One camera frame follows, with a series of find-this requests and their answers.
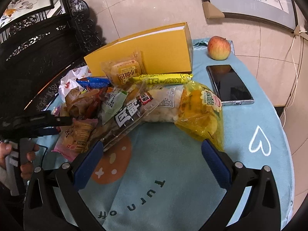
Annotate person's left hand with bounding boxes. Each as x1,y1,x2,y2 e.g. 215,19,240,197
0,142,40,183

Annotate pink cracker pack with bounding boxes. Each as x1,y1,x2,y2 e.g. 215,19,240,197
52,119,98,162

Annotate brown paper snack pack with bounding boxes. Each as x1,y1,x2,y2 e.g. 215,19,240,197
65,87,108,120

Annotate white floral tissue pack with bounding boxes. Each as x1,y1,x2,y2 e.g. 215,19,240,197
59,65,92,102

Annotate blue snack wrapper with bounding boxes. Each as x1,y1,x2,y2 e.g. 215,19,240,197
76,77,110,89

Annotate green white snack pack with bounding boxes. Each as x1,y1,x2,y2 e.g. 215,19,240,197
99,88,127,125

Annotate dark carved wooden chair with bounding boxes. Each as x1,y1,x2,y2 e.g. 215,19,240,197
1,0,103,118

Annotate yellow bag of bread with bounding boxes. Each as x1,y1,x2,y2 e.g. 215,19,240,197
175,81,224,152

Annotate long clear dark snack bag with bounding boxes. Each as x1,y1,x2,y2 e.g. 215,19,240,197
86,81,167,151

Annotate light blue table cloth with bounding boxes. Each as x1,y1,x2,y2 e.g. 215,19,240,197
79,54,295,230

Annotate small bread clear pack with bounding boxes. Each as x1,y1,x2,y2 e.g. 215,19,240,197
101,51,146,88

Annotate black smartphone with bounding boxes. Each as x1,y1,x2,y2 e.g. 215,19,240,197
206,65,254,106

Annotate clear bag white puffs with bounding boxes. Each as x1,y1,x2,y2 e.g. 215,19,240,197
143,85,183,123

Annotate long yellow rice cracker pack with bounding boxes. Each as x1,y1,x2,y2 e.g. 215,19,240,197
129,73,193,85

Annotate framed bird flower painting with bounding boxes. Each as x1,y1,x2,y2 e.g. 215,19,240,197
1,0,54,28

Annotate red yellow apple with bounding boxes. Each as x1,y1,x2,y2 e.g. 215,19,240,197
207,36,231,60

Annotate yellow cardboard box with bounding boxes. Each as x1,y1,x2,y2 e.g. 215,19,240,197
84,23,193,76

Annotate framed lotus painting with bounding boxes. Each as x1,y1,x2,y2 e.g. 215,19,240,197
202,0,298,32

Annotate white cable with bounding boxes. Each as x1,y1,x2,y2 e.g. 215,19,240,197
280,25,308,128

